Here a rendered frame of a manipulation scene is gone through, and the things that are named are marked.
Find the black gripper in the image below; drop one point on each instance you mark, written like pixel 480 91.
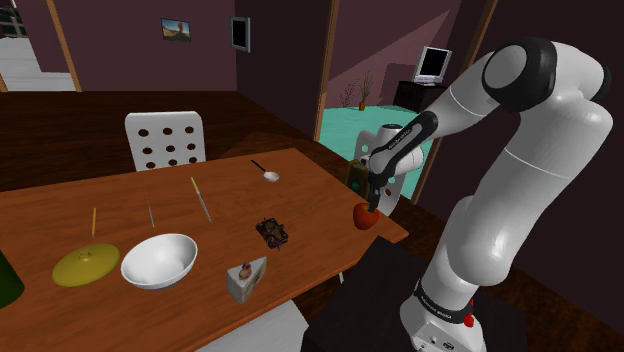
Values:
pixel 376 191

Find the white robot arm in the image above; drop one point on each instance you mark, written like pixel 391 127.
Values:
pixel 531 170

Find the white chair with holes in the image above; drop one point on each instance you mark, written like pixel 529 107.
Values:
pixel 265 331
pixel 163 124
pixel 396 197

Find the brown box with green button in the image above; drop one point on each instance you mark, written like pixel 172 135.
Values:
pixel 357 178

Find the red apple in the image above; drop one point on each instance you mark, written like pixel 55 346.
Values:
pixel 363 218

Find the potted plant in orange pot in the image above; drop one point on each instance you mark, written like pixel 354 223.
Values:
pixel 364 92

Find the dark desk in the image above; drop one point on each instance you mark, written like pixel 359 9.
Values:
pixel 414 95

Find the black robot stand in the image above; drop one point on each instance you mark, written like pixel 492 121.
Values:
pixel 363 302

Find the white computer monitor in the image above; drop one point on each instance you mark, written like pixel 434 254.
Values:
pixel 433 64

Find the white cake slice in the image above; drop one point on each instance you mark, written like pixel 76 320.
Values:
pixel 246 280

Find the thin grey metal tool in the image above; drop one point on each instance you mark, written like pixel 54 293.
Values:
pixel 149 209

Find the white bowl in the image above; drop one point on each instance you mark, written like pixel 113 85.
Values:
pixel 158 261

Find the brown wooden table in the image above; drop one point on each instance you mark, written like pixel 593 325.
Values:
pixel 146 322

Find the yellow pencil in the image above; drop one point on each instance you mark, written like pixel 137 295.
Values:
pixel 93 222

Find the olive yellow pot lid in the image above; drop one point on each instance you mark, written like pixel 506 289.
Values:
pixel 85 265

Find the dark green object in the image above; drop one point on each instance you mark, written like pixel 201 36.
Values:
pixel 8 285

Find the window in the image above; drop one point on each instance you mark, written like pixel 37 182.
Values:
pixel 12 22

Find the dark framed wall picture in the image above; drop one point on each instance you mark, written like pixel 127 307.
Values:
pixel 240 34

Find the landscape wall picture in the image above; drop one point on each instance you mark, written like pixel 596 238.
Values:
pixel 175 30

